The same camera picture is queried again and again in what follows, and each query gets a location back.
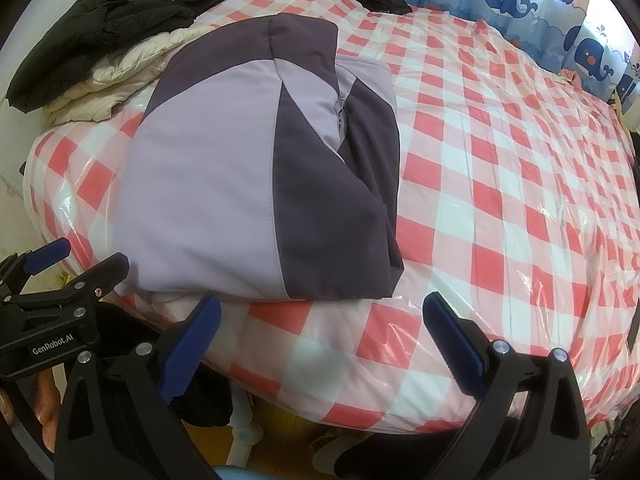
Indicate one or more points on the cream quilted coat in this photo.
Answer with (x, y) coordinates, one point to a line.
(115, 75)

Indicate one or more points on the white plastic object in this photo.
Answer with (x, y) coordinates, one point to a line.
(245, 435)

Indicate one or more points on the white slipper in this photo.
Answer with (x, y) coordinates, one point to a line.
(340, 452)

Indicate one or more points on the dark cloth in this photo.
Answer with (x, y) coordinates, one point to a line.
(636, 150)

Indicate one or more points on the black puffer jacket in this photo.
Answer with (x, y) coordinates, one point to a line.
(100, 15)

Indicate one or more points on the bed with pink checked cover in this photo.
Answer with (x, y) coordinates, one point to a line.
(500, 185)

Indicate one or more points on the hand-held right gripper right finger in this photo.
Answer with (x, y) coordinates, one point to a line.
(452, 345)

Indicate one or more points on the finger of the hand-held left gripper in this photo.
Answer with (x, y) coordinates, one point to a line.
(47, 256)
(105, 272)

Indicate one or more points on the person's left hand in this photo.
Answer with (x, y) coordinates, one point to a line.
(47, 410)

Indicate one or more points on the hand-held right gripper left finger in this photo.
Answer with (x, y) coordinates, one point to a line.
(192, 345)

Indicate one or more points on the pink cloth piece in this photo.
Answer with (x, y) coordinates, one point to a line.
(570, 80)

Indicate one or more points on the lilac and purple jacket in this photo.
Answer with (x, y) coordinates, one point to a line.
(210, 185)

